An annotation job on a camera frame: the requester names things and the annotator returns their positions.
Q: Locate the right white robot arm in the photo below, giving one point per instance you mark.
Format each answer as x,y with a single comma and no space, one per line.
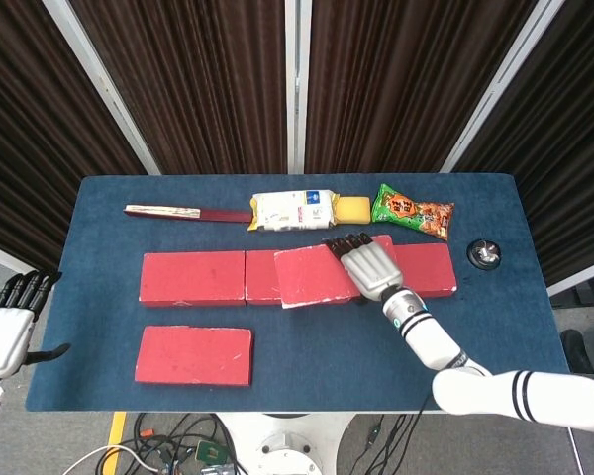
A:
425,336

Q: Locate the dark grey chair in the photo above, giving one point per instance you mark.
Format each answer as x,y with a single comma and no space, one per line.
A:
581,349

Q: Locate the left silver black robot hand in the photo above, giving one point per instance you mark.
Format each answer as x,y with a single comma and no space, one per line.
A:
2,341

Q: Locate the white screen post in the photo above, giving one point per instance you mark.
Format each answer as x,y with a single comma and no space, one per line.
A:
495,84
297,74
99,89

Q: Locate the dark red folding fan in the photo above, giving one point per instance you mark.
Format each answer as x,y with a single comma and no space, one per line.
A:
218,215

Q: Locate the blue felt table mat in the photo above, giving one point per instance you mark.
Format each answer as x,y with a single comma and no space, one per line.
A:
326,356

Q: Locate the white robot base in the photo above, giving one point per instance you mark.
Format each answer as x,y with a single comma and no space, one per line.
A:
282,445

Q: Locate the green circuit board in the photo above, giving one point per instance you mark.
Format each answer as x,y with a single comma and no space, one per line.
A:
210,451

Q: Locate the brown screen panel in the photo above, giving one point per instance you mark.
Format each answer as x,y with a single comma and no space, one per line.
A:
401,74
29,123
203,74
574,123

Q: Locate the yellow floor tape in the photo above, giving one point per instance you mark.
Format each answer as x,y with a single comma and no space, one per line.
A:
115,435

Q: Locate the white tissue pack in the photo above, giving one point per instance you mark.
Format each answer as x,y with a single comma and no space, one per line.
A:
287,210

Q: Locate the yellow sponge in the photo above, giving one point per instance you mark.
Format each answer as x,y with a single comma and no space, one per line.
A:
354,210

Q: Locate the red brick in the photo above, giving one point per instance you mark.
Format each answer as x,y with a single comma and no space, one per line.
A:
260,277
193,353
193,277
425,269
312,277

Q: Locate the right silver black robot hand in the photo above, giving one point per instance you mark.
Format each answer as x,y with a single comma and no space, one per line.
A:
371,269

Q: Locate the green snack bag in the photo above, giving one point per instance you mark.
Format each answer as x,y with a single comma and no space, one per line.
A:
401,208

